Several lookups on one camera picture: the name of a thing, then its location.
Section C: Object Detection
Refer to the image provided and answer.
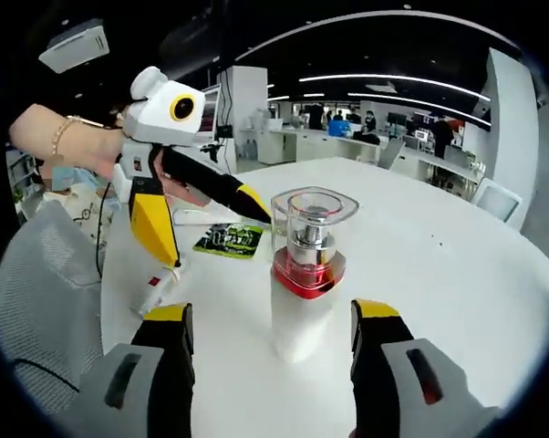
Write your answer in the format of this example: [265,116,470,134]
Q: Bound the white framed chair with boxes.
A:
[470,177,524,224]

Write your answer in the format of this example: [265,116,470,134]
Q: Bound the grey mesh office chair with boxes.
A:
[0,199,108,414]

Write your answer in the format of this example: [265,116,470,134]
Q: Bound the long white office desk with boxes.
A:
[255,127,383,166]

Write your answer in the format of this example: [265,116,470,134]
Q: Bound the person's left hand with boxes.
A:
[70,129,212,210]

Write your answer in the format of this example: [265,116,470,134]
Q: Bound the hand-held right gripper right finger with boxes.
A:
[349,297,502,438]

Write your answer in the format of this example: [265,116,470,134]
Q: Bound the white ceiling air conditioner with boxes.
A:
[37,20,110,74]

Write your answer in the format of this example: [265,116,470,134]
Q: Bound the large white skincare bottle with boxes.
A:
[269,185,360,364]

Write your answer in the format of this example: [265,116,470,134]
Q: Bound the open white laptop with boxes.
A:
[196,84,224,145]

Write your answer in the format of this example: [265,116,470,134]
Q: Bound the gold bracelet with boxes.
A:
[50,115,83,157]

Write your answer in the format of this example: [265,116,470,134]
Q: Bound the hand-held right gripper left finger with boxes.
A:
[67,301,197,438]

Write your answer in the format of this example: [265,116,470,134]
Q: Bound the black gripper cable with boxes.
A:
[94,180,116,278]

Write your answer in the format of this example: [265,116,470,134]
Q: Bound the white desk with legs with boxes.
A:
[392,148,485,188]

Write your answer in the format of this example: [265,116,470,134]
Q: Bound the long ceiling light strip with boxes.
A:
[347,92,492,128]
[299,72,492,102]

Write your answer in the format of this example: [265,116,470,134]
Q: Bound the green black skincare sachet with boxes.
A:
[192,222,264,260]

